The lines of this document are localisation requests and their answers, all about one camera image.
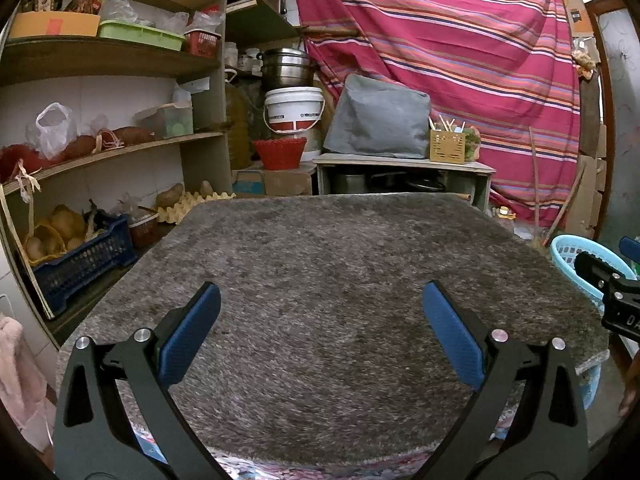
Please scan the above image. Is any brown cardboard box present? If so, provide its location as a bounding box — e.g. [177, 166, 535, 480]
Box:
[263, 167, 318, 197]

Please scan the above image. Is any wooden shelf unit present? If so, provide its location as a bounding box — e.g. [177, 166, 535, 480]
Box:
[0, 0, 237, 322]

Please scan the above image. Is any small red basket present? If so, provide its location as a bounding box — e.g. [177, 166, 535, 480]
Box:
[184, 29, 222, 58]

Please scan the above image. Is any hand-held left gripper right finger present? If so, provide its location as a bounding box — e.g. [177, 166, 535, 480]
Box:
[410, 280, 591, 480]

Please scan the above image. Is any wooden utensil holder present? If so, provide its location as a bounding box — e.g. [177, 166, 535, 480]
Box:
[429, 115, 469, 165]

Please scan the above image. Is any light blue plastic basket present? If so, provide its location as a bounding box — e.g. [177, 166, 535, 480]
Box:
[549, 234, 623, 411]

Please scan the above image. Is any yellow oil jug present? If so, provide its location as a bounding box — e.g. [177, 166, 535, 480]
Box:
[224, 71, 254, 169]

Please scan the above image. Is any steel pot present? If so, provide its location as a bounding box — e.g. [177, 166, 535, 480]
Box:
[256, 47, 317, 90]

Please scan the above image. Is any egg tray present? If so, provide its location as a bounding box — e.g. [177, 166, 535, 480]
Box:
[157, 191, 237, 224]

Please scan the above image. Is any sweet potato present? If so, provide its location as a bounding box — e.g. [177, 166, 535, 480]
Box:
[112, 126, 157, 145]
[62, 135, 97, 162]

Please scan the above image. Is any translucent plastic container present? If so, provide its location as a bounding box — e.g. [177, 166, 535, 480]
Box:
[134, 101, 195, 140]

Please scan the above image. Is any red mesh bag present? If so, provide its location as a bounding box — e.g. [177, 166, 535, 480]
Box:
[0, 143, 42, 182]

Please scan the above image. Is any blue cardboard box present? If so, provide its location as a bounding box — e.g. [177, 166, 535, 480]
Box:
[232, 169, 266, 197]

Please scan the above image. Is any white plastic bucket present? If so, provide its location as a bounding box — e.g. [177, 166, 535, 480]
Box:
[263, 86, 326, 135]

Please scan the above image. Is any white plastic bag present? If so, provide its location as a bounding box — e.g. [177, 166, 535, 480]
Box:
[31, 102, 80, 160]

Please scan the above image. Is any dark blue plastic crate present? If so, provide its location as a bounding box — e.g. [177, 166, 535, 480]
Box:
[31, 214, 138, 317]

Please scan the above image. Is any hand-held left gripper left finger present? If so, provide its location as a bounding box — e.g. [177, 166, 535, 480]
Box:
[52, 281, 236, 480]

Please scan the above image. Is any yellow box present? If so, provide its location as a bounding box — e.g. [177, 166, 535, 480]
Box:
[7, 10, 102, 39]

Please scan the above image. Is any grey cushion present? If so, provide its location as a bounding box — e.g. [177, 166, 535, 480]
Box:
[323, 73, 432, 160]

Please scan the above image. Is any yellow mesh bag of potatoes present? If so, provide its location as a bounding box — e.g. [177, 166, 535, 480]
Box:
[24, 203, 89, 264]

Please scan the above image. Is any green plastic tray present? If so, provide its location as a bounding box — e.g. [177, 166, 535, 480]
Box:
[97, 19, 187, 52]

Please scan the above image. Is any wooden stick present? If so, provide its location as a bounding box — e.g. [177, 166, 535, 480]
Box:
[528, 127, 544, 234]

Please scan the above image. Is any low wooden cabinet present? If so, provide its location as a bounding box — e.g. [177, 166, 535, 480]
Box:
[313, 153, 497, 211]

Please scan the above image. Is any pink towel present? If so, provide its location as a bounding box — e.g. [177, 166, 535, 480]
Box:
[0, 315, 56, 436]

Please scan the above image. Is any patterned blanket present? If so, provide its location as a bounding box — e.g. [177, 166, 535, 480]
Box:
[127, 402, 516, 480]

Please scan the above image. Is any red plastic basket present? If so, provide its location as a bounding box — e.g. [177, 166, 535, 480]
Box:
[251, 137, 308, 171]

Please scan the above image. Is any red striped cloth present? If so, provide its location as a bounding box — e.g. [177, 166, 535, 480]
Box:
[291, 0, 583, 228]

